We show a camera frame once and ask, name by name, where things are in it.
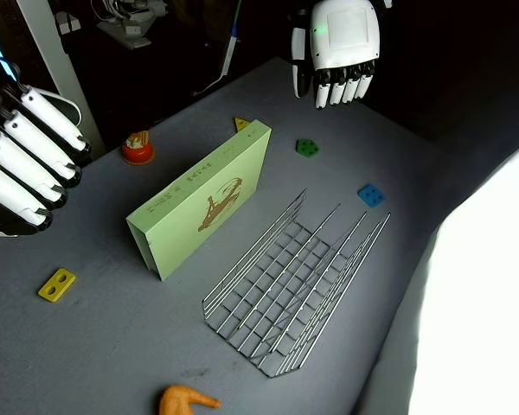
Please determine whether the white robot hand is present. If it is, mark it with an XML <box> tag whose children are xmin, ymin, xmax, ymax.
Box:
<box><xmin>0</xmin><ymin>60</ymin><xmax>93</xmax><ymax>238</ymax></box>
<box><xmin>289</xmin><ymin>0</ymin><xmax>381</xmax><ymax>110</ymax></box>

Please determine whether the light green book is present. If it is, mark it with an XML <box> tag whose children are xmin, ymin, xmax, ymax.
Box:
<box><xmin>125</xmin><ymin>119</ymin><xmax>272</xmax><ymax>283</ymax></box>

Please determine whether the green pentagon block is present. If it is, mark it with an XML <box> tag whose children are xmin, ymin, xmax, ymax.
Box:
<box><xmin>295</xmin><ymin>138</ymin><xmax>321</xmax><ymax>159</ymax></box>

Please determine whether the red and orange round toy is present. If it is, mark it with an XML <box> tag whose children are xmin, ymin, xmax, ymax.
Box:
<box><xmin>121</xmin><ymin>131</ymin><xmax>156</xmax><ymax>166</ymax></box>

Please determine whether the yellow two-hole rectangular block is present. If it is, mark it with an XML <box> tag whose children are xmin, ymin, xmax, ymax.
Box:
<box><xmin>37</xmin><ymin>267</ymin><xmax>77</xmax><ymax>303</ymax></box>

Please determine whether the blue square four-hole block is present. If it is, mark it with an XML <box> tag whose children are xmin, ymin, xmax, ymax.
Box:
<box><xmin>356</xmin><ymin>183</ymin><xmax>387</xmax><ymax>210</ymax></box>

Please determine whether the white device on stand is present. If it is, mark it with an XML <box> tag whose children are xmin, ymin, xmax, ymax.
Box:
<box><xmin>95</xmin><ymin>0</ymin><xmax>155</xmax><ymax>51</ymax></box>

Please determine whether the grey table cloth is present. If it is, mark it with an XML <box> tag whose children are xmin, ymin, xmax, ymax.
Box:
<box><xmin>0</xmin><ymin>55</ymin><xmax>519</xmax><ymax>415</ymax></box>

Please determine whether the white upright post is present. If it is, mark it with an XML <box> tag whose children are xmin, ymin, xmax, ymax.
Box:
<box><xmin>15</xmin><ymin>0</ymin><xmax>107</xmax><ymax>152</ymax></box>

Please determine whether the wire metal rack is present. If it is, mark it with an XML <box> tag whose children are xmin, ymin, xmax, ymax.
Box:
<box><xmin>202</xmin><ymin>188</ymin><xmax>392</xmax><ymax>379</ymax></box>

